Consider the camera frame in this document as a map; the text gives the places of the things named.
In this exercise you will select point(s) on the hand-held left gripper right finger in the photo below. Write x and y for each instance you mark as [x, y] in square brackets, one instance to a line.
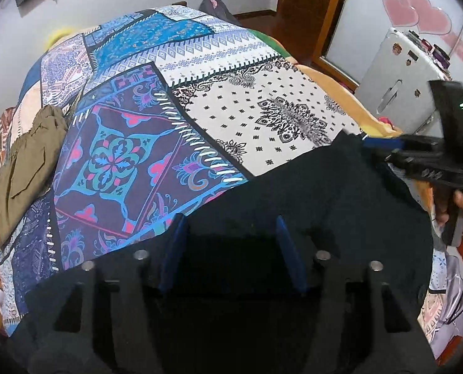
[290, 255]

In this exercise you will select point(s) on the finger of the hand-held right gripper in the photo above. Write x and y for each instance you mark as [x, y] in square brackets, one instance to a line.
[383, 142]
[399, 163]

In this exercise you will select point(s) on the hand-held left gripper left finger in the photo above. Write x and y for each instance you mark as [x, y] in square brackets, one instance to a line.
[173, 255]

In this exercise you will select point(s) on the black pants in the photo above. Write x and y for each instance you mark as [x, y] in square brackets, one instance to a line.
[332, 202]

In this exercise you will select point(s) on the olive green pants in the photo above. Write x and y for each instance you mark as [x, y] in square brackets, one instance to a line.
[21, 171]

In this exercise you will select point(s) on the orange bed sheet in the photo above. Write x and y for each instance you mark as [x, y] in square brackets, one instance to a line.
[332, 85]

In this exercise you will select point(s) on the row of small cosmetic jars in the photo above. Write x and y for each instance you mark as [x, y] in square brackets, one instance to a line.
[434, 48]

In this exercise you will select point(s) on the grey patterned cloth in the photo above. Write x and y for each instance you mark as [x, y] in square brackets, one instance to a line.
[441, 304]

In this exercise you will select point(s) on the brown wooden door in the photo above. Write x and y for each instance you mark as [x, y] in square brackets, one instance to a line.
[305, 0]

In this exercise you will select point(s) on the patchwork printed blanket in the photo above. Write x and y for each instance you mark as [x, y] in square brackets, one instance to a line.
[216, 97]

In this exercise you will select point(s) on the dark bag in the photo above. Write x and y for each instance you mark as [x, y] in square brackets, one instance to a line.
[216, 7]

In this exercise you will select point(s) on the yellow pillow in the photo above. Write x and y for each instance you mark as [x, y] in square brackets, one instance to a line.
[58, 36]

